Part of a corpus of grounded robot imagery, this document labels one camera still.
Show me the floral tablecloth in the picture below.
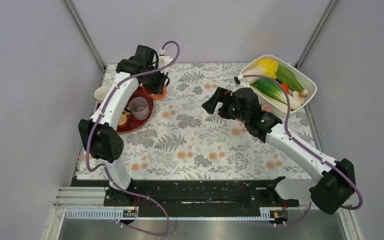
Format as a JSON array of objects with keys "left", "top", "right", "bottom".
[{"left": 76, "top": 62, "right": 326, "bottom": 181}]

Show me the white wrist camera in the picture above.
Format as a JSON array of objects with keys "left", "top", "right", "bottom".
[
  {"left": 233, "top": 74, "right": 251, "bottom": 92},
  {"left": 157, "top": 49, "right": 173, "bottom": 73}
]

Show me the brown mug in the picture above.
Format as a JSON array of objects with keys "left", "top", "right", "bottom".
[{"left": 122, "top": 106, "right": 132, "bottom": 116}]

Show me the small orange mug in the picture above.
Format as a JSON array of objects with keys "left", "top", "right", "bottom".
[{"left": 117, "top": 114, "right": 128, "bottom": 129}]

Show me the light pink mug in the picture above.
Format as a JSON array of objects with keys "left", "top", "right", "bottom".
[{"left": 93, "top": 86, "right": 111, "bottom": 104}]

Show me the small pink mug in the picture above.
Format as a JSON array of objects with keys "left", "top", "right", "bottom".
[{"left": 261, "top": 105, "right": 272, "bottom": 113}]

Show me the dark green leaf vegetable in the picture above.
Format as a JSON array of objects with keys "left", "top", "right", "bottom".
[{"left": 275, "top": 65, "right": 305, "bottom": 93}]

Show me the white vegetable bin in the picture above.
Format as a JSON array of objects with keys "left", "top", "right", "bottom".
[{"left": 238, "top": 54, "right": 318, "bottom": 117}]

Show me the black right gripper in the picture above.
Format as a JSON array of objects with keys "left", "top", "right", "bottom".
[{"left": 201, "top": 87, "right": 249, "bottom": 123}]

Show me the green bok choy toy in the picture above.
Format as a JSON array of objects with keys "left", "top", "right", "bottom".
[{"left": 254, "top": 77, "right": 301, "bottom": 110}]

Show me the mauve mug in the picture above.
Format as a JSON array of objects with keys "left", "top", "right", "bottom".
[{"left": 129, "top": 97, "right": 150, "bottom": 121}]

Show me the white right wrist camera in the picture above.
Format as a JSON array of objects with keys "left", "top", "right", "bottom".
[{"left": 233, "top": 74, "right": 251, "bottom": 92}]

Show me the beige mushroom toy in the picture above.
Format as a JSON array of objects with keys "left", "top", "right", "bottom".
[{"left": 292, "top": 89, "right": 308, "bottom": 105}]

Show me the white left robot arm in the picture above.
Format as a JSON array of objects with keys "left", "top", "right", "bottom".
[{"left": 78, "top": 45, "right": 177, "bottom": 206}]

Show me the red round tray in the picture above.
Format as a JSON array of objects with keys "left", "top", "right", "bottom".
[{"left": 91, "top": 86, "right": 155, "bottom": 134}]

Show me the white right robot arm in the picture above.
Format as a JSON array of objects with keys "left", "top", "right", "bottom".
[{"left": 202, "top": 87, "right": 356, "bottom": 215}]

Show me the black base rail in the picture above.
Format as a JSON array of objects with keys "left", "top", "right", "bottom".
[{"left": 103, "top": 177, "right": 299, "bottom": 218}]

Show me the large orange mug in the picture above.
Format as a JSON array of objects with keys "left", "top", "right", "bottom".
[{"left": 141, "top": 85, "right": 167, "bottom": 101}]

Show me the yellow napa cabbage toy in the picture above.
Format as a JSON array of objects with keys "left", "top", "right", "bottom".
[{"left": 243, "top": 58, "right": 279, "bottom": 79}]

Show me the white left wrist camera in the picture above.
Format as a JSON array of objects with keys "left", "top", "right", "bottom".
[{"left": 157, "top": 49, "right": 173, "bottom": 73}]

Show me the red chili pepper toy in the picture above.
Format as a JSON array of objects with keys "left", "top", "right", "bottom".
[{"left": 280, "top": 83, "right": 290, "bottom": 95}]

